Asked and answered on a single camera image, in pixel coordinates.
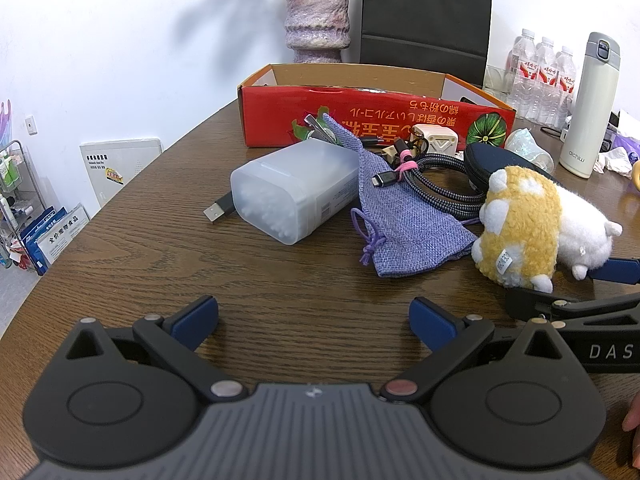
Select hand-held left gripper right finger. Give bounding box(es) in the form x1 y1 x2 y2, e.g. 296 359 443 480
379 296 576 406

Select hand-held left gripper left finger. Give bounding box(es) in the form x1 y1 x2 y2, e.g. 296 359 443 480
62 295 248 404

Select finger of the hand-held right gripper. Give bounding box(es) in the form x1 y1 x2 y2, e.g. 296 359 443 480
504 286 640 330
582 257 640 286

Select yellow white plush toy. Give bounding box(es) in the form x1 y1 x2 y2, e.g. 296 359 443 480
471 165 624 294

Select black braided usb cable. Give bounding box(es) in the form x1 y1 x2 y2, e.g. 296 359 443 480
203 150 496 224

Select dark blue zipper case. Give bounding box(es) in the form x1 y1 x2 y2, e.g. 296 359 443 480
462 142 556 197

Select iridescent translucent pouch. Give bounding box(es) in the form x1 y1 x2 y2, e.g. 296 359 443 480
505 128 555 173

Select translucent cotton swab box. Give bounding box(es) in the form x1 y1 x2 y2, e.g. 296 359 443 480
230 139 362 246

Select white wall charger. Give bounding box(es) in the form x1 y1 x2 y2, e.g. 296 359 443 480
407 127 457 159

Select red cardboard box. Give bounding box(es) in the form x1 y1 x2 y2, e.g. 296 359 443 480
236 63 517 153

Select wooden desktop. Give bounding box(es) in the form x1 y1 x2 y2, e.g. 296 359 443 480
0 95 640 480

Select person's right hand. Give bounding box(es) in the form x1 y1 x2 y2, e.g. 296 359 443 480
622 392 640 468

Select crumpled white tissue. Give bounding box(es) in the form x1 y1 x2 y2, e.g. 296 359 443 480
592 147 634 178

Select purple plastic bag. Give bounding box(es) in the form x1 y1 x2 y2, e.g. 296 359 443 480
606 109 640 162

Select white thermos bottle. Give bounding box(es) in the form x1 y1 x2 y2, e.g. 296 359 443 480
559 32 621 179

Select blue white packets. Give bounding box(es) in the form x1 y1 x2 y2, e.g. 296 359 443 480
20 202 91 276

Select clear water bottle red label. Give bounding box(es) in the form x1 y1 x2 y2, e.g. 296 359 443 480
530 36 559 123
508 28 538 116
550 46 577 129

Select white round disc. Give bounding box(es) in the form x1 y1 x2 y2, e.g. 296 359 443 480
309 127 342 147

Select clear drinking glass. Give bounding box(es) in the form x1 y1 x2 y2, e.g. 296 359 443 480
482 65 513 99

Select black chair back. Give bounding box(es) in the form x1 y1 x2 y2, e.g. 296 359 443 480
359 0 493 80

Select purple ceramic vase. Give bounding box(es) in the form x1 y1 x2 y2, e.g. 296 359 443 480
284 0 351 65

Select purple linen drawstring pouch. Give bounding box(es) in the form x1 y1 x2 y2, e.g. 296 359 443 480
322 113 479 279

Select white wall panel box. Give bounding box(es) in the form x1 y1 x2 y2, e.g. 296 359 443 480
79 136 164 209

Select metal wire rack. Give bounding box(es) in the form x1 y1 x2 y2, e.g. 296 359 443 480
0 140 47 271

